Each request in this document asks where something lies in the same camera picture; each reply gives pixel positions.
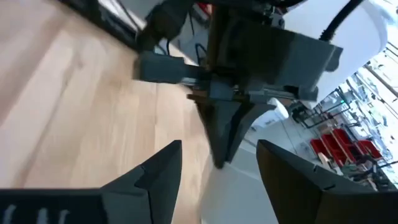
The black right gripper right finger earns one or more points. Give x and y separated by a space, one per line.
289 186

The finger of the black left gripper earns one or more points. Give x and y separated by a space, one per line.
220 130
245 121

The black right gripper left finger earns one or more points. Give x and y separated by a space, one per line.
155 193

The white shade table lamp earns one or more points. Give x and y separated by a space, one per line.
357 40

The black aluminium table frame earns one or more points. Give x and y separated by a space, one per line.
102 18

